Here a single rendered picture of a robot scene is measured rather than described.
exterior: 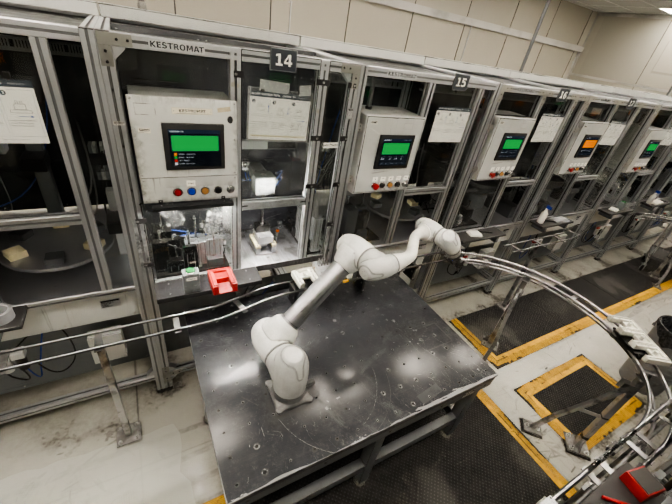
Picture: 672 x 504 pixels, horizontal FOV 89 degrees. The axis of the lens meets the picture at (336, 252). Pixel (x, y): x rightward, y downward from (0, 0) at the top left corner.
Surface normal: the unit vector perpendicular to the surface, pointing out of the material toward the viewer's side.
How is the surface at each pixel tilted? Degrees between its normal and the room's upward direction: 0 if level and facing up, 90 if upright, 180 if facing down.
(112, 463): 0
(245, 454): 0
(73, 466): 0
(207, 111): 90
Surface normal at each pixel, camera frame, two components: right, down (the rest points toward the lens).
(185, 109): 0.46, 0.54
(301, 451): 0.15, -0.83
